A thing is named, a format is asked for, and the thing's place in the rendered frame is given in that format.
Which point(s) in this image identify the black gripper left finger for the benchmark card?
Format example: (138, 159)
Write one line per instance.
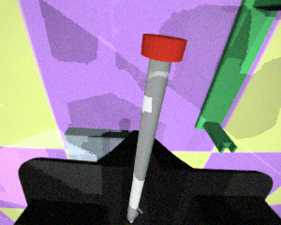
(106, 181)

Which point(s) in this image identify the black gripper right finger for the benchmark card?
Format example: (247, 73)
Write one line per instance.
(170, 184)

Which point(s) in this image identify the grey pin with red cap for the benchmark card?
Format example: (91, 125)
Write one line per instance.
(161, 51)

